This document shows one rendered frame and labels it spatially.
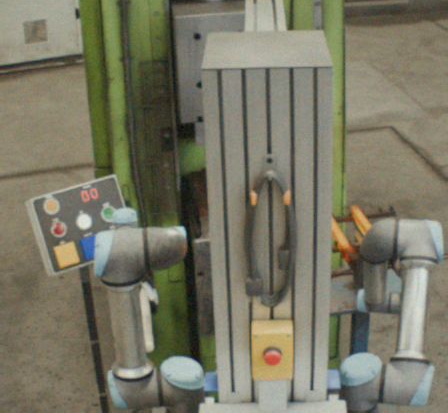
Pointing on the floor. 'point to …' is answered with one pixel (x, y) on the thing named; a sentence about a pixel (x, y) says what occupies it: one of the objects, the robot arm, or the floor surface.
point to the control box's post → (94, 336)
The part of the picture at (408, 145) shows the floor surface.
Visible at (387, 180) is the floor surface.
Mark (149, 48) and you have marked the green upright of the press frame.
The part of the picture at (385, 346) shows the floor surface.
